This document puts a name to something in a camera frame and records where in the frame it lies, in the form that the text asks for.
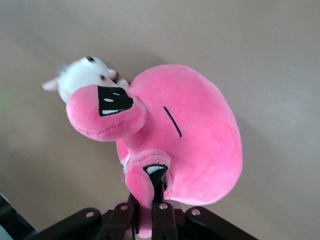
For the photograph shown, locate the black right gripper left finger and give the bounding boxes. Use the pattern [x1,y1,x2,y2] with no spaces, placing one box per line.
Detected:
[32,191,141,240]

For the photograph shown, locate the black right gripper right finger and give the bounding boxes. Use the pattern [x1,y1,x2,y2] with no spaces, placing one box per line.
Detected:
[149,178,260,240]

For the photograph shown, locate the hot pink slug plush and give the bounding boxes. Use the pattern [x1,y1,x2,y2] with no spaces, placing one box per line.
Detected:
[65,63,244,240]

